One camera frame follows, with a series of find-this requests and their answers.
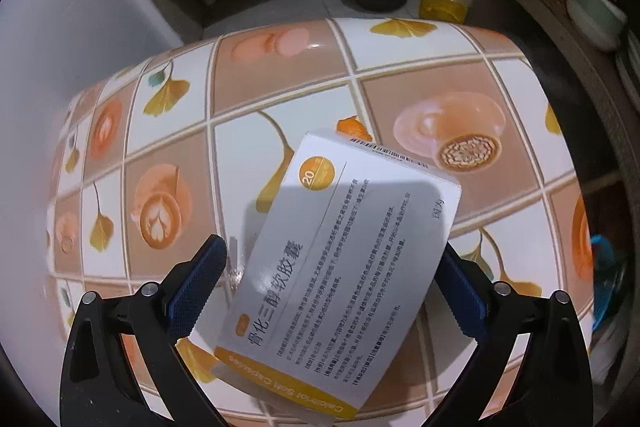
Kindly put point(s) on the white yellow medicine box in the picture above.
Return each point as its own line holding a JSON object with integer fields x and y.
{"x": 340, "y": 257}

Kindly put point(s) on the table with patterned cloth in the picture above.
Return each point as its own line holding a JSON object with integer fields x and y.
{"x": 415, "y": 72}

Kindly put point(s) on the blue plastic basket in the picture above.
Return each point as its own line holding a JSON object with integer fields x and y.
{"x": 607, "y": 267}

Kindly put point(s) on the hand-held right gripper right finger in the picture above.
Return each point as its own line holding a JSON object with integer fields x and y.
{"x": 462, "y": 292}

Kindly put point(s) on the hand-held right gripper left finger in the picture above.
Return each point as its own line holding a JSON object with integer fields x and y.
{"x": 197, "y": 292}

